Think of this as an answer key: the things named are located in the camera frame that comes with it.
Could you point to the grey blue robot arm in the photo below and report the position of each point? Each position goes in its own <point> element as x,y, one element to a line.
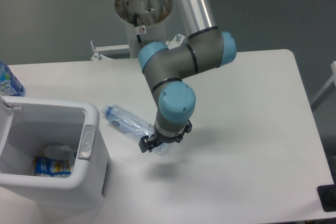
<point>164,69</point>

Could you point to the white frame at right edge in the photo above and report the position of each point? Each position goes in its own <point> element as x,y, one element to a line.
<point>324,91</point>

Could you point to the white trash can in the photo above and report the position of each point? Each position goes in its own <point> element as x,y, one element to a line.
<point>28,126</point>

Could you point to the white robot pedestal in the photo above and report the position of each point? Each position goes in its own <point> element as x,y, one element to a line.
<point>145,22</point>

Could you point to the blue labelled water bottle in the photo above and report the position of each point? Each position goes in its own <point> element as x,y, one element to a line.
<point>10,85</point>

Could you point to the black device at table edge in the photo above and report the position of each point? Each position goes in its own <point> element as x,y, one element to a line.
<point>327,197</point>

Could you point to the blue yellow snack wrapper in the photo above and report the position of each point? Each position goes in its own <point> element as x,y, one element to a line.
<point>47,167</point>

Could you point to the clear blue plastic bottle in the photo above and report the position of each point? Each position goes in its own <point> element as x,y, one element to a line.
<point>127,122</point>

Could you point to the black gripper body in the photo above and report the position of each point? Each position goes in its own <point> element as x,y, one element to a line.
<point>164,136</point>

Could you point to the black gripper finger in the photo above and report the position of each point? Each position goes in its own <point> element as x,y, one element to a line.
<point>148,143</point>
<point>187,129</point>

